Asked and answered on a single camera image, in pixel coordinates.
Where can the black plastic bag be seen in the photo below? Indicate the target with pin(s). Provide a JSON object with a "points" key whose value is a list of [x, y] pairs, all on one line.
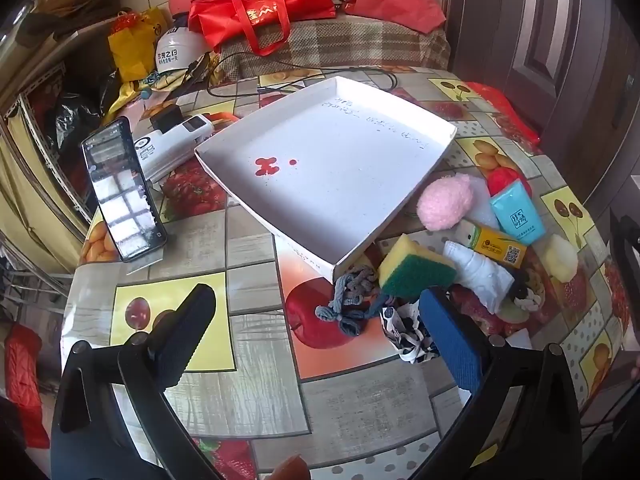
{"points": [[75, 120]]}

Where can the white helmet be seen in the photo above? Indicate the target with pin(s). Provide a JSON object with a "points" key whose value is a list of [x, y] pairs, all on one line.
{"points": [[175, 50]]}

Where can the pale yellow sponge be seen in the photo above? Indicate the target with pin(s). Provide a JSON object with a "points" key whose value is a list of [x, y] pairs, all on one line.
{"points": [[560, 257]]}

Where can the brown cardboard sheets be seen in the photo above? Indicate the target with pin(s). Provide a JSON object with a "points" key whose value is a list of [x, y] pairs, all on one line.
{"points": [[65, 15]]}

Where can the clear phone stand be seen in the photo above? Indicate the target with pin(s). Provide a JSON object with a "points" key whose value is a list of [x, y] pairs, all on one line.
{"points": [[145, 264]]}

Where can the pink fluffy ball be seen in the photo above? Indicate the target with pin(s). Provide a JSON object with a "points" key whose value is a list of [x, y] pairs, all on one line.
{"points": [[445, 202]]}

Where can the white cardboard tray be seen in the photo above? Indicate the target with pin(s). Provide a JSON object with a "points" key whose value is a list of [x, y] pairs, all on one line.
{"points": [[325, 170]]}

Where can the fruit print tablecloth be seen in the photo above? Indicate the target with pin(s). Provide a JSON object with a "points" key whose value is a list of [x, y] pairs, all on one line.
{"points": [[250, 360]]}

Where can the metal storage shelf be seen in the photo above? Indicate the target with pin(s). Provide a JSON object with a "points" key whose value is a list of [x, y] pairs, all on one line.
{"points": [[30, 125]]}

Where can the teal tissue pack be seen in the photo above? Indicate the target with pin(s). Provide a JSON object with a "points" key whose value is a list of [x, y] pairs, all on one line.
{"points": [[517, 217]]}

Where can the brown door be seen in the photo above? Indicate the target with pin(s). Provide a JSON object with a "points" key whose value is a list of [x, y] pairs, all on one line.
{"points": [[550, 35]]}

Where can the red tote bag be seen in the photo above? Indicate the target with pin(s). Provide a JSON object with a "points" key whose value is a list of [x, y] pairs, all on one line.
{"points": [[280, 0]]}

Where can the plaid covered bench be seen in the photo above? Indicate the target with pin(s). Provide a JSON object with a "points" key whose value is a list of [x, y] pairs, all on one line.
{"points": [[350, 45]]}

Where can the white power bank round logo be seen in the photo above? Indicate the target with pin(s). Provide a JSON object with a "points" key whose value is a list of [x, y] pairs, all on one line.
{"points": [[160, 152]]}

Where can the orange plastic piece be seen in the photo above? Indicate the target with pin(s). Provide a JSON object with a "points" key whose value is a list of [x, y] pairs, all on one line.
{"points": [[225, 117]]}

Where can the white power bank with display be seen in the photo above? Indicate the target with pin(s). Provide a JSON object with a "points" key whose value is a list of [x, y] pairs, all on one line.
{"points": [[196, 127]]}

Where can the black smartphone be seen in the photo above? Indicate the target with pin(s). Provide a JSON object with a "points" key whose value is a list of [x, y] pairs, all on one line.
{"points": [[120, 190]]}

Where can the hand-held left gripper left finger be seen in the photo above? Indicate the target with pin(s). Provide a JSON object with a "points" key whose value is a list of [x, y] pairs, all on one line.
{"points": [[185, 335]]}

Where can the black white patterned cloth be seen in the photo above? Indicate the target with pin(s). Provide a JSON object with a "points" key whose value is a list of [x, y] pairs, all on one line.
{"points": [[407, 335]]}

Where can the red quilted cloth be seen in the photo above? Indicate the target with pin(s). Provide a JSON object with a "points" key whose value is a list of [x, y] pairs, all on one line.
{"points": [[25, 385]]}

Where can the red printed plastic bag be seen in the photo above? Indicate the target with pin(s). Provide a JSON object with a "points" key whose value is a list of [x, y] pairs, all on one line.
{"points": [[510, 115]]}

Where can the yellow shopping bag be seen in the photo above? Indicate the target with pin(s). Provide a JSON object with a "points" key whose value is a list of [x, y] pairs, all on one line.
{"points": [[132, 45]]}

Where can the yellow tissue pack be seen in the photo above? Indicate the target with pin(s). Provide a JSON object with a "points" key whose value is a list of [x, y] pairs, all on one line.
{"points": [[492, 242]]}

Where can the yellow green sponge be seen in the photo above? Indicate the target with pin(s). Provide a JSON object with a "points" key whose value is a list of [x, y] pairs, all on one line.
{"points": [[410, 270]]}

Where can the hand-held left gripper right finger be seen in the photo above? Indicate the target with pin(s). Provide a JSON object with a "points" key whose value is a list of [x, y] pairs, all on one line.
{"points": [[450, 345]]}

